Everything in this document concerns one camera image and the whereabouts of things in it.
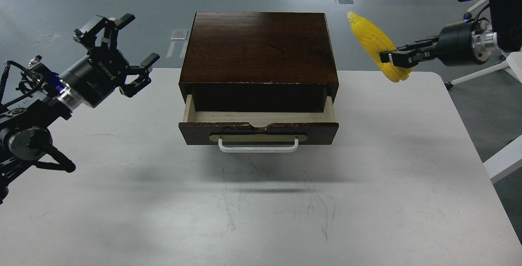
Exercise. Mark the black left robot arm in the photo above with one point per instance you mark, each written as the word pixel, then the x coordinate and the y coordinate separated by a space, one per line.
pixel 46 96

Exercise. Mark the dark wooden drawer cabinet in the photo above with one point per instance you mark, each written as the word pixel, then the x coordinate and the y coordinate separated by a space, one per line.
pixel 259 62

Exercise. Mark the wooden drawer with white handle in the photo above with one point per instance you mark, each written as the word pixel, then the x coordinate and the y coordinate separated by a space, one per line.
pixel 258 132

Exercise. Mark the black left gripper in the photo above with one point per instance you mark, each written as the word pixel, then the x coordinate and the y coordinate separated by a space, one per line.
pixel 104 68

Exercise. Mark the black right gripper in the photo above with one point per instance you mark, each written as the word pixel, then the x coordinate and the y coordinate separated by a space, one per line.
pixel 453 48

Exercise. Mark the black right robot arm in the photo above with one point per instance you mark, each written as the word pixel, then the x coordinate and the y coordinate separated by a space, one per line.
pixel 506 19

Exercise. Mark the white office chair base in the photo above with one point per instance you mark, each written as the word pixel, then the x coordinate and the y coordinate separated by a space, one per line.
pixel 485 70

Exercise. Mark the yellow corn cob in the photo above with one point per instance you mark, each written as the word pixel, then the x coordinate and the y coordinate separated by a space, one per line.
pixel 374 41

